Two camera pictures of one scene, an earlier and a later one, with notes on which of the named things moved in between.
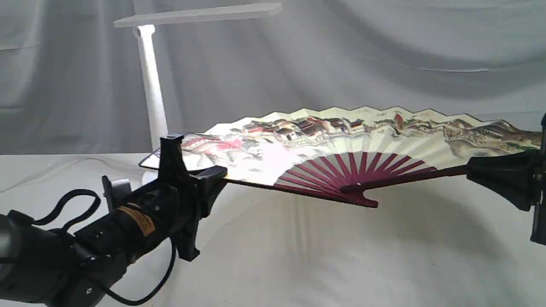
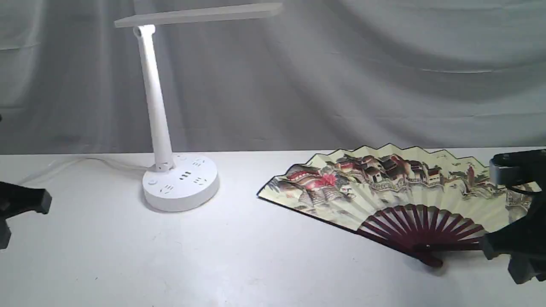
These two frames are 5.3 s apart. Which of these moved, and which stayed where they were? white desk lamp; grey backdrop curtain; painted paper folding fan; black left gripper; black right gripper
Moved: painted paper folding fan; black left gripper; black right gripper
Stayed: grey backdrop curtain; white desk lamp
